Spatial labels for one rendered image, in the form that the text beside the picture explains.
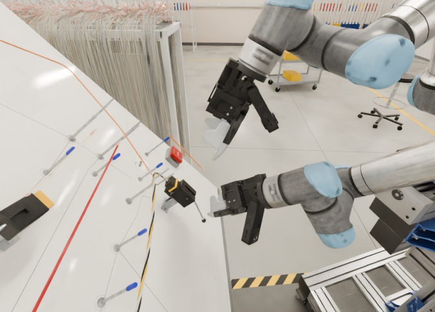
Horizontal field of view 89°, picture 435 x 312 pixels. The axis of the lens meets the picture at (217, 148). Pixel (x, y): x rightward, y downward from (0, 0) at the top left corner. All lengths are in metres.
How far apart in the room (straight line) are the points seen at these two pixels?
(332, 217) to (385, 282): 1.28
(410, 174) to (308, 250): 1.45
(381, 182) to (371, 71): 0.28
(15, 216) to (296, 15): 0.51
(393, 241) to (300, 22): 0.78
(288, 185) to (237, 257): 1.35
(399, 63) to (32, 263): 0.60
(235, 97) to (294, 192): 0.23
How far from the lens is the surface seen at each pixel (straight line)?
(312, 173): 0.49
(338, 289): 1.64
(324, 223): 0.54
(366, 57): 0.41
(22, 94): 0.62
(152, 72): 1.17
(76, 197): 0.52
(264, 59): 0.46
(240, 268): 1.78
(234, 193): 0.57
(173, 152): 0.79
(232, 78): 0.47
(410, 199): 0.85
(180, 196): 0.61
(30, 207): 0.39
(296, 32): 0.47
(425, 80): 0.91
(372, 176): 0.60
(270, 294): 1.74
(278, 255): 1.87
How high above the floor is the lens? 1.59
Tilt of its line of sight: 35 degrees down
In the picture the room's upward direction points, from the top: straight up
